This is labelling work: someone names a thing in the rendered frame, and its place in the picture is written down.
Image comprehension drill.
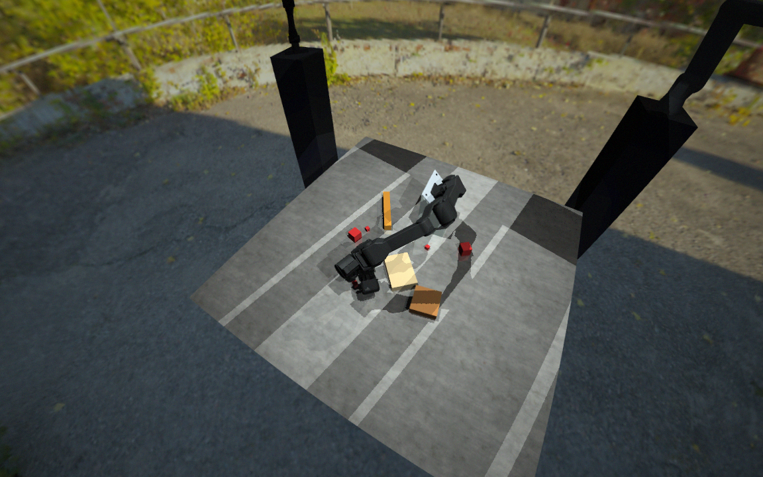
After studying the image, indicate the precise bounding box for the orange rectangular block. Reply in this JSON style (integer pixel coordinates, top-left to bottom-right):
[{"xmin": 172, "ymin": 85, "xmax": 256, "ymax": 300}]
[{"xmin": 383, "ymin": 191, "xmax": 391, "ymax": 230}]

